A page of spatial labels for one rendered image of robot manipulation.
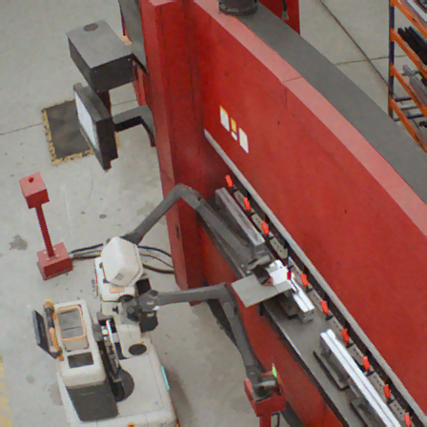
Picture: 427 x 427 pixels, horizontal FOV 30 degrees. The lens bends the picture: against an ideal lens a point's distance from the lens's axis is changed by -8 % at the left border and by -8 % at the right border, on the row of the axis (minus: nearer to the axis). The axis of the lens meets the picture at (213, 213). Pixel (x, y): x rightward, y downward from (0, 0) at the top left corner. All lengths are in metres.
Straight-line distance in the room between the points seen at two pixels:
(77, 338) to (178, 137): 1.25
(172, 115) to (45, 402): 2.03
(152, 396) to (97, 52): 1.99
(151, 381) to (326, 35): 4.47
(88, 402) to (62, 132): 3.22
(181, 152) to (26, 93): 3.40
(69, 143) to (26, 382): 2.48
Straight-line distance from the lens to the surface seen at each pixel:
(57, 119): 7.41
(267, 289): 4.39
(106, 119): 4.64
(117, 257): 4.09
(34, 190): 5.49
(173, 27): 4.30
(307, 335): 4.35
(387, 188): 3.01
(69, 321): 4.51
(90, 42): 4.65
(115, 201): 6.46
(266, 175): 4.10
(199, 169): 4.91
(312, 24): 8.48
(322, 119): 3.30
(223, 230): 4.23
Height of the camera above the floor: 4.30
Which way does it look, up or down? 43 degrees down
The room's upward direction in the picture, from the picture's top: 5 degrees counter-clockwise
